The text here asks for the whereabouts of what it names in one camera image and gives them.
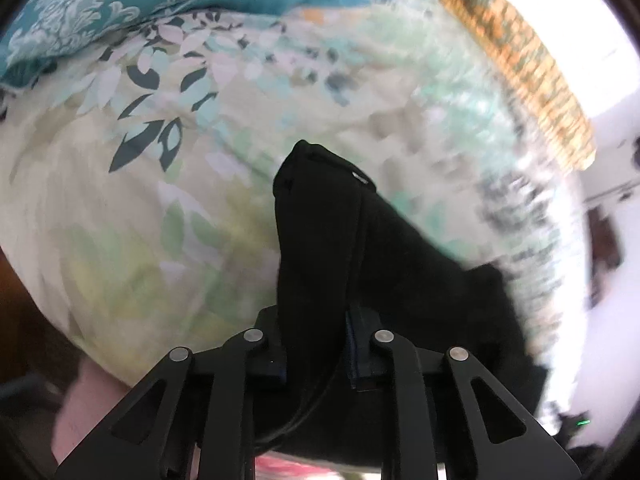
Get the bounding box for black pants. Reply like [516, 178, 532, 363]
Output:
[252, 139, 548, 468]

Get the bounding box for floral leaf print bedsheet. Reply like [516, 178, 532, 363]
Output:
[0, 0, 592, 411]

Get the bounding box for pale pink mattress side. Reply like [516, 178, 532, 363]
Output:
[52, 359, 168, 467]

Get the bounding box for brown wooden cabinet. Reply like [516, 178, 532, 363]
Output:
[587, 205, 624, 307]

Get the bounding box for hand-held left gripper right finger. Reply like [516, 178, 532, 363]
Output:
[345, 306, 582, 480]

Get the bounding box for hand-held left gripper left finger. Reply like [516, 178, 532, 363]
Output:
[54, 305, 289, 480]

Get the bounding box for orange patterned curtain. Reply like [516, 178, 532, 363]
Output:
[439, 0, 599, 172]

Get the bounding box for teal damask pillow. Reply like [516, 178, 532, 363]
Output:
[0, 0, 432, 97]

